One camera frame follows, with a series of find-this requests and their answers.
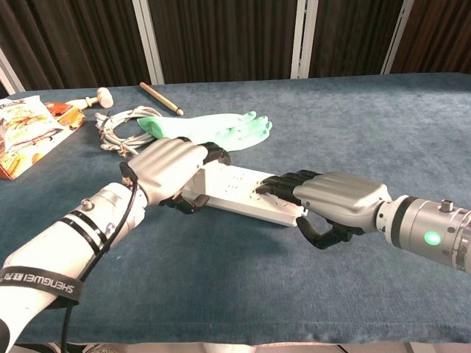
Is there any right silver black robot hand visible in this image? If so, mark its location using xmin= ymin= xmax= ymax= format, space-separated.
xmin=253 ymin=169 xmax=391 ymax=250

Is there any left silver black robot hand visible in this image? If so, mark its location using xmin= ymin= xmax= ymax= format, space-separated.
xmin=119 ymin=136 xmax=233 ymax=215

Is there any white power strip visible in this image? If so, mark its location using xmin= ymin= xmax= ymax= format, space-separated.
xmin=182 ymin=161 xmax=308 ymax=227

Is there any green rubber glove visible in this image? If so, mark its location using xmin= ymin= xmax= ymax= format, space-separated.
xmin=136 ymin=110 xmax=273 ymax=152

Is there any wooden drumstick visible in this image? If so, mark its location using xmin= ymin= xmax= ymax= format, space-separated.
xmin=138 ymin=82 xmax=184 ymax=117

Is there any small wooden mallet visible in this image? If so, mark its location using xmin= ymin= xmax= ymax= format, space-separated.
xmin=71 ymin=87 xmax=113 ymax=110

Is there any orange snack box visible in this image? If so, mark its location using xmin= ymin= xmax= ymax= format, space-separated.
xmin=0 ymin=101 xmax=86 ymax=181

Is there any white snack bag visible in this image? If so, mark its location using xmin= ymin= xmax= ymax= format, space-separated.
xmin=0 ymin=95 xmax=74 ymax=155

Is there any white cable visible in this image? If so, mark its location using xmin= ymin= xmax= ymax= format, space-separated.
xmin=94 ymin=105 xmax=166 ymax=157

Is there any grey partition frame post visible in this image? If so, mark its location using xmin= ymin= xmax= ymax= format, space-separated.
xmin=131 ymin=0 xmax=165 ymax=85
xmin=0 ymin=47 xmax=26 ymax=95
xmin=380 ymin=0 xmax=415 ymax=76
xmin=289 ymin=0 xmax=319 ymax=79

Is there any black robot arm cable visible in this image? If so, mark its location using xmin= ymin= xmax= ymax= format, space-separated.
xmin=60 ymin=161 xmax=139 ymax=353

